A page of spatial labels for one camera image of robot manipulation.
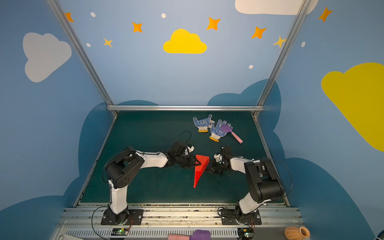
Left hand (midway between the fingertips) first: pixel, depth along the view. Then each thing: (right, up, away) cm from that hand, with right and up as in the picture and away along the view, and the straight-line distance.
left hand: (200, 165), depth 88 cm
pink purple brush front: (-1, -29, -18) cm, 34 cm away
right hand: (+3, -3, +3) cm, 5 cm away
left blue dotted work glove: (+4, +25, +27) cm, 37 cm away
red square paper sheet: (-1, -3, +3) cm, 4 cm away
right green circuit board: (+21, -29, -17) cm, 39 cm away
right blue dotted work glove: (+13, +19, +22) cm, 32 cm away
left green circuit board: (-40, -28, -17) cm, 52 cm away
